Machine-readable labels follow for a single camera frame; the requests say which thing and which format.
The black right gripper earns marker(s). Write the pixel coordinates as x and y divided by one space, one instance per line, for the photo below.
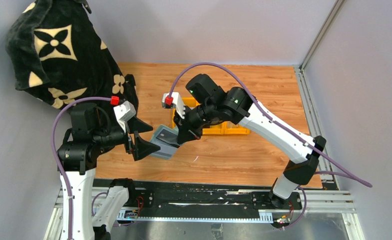
183 129

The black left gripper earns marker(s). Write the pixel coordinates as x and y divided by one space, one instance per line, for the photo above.
130 139

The grey chip credit card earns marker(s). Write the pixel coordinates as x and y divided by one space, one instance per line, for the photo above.
168 136

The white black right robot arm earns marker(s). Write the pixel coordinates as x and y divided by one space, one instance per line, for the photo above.
216 106

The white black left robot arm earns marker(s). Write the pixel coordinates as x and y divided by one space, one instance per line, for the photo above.
82 145

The yellow left plastic bin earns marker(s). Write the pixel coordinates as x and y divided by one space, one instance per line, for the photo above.
189 103

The yellow middle plastic bin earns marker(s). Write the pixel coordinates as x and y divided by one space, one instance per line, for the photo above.
214 129

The black cream floral blanket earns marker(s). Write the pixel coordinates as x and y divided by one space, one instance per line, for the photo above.
58 57

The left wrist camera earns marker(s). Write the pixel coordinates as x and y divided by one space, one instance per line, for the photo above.
123 113

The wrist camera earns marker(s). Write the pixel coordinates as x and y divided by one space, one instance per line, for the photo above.
123 113
174 100

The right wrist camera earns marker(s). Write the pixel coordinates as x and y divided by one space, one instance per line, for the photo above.
174 100

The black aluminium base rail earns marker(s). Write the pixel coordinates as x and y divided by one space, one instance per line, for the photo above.
212 203

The aluminium corner frame post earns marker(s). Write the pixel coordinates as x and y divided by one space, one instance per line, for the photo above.
328 181

